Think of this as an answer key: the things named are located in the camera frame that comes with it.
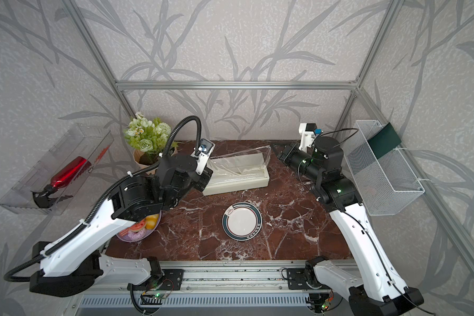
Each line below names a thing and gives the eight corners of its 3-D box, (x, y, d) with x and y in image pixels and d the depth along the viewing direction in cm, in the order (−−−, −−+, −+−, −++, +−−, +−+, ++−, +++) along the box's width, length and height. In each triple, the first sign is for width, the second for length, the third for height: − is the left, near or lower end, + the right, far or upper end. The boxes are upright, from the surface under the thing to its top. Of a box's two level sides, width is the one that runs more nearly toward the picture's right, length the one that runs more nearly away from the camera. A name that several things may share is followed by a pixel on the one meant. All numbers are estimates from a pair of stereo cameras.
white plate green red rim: (221, 240, 85) (220, 239, 84) (224, 204, 96) (224, 202, 95) (262, 240, 85) (262, 239, 84) (260, 204, 96) (261, 202, 95)
